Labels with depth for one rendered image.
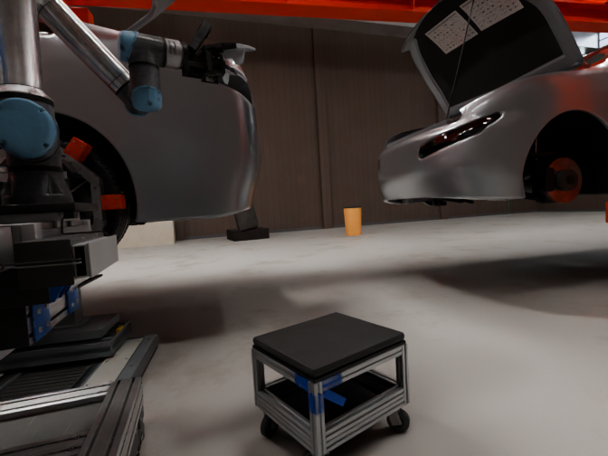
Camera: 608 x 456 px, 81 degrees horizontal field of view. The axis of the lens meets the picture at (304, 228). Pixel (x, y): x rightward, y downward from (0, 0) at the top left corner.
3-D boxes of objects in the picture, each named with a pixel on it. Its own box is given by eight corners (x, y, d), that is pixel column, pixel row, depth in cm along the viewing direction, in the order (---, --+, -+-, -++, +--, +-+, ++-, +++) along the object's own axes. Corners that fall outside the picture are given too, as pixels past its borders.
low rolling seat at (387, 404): (342, 389, 148) (338, 309, 146) (416, 429, 119) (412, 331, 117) (252, 432, 123) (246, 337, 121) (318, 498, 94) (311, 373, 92)
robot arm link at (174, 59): (160, 47, 100) (166, 30, 93) (176, 50, 103) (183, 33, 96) (163, 72, 100) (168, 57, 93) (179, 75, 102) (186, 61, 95)
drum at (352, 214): (357, 233, 900) (356, 206, 896) (365, 234, 858) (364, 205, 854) (341, 234, 888) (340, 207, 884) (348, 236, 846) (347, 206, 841)
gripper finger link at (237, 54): (257, 65, 103) (226, 71, 104) (254, 45, 103) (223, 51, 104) (254, 60, 100) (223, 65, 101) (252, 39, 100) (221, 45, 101)
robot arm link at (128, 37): (118, 69, 94) (116, 35, 94) (162, 74, 100) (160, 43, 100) (121, 57, 88) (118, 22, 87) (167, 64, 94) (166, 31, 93)
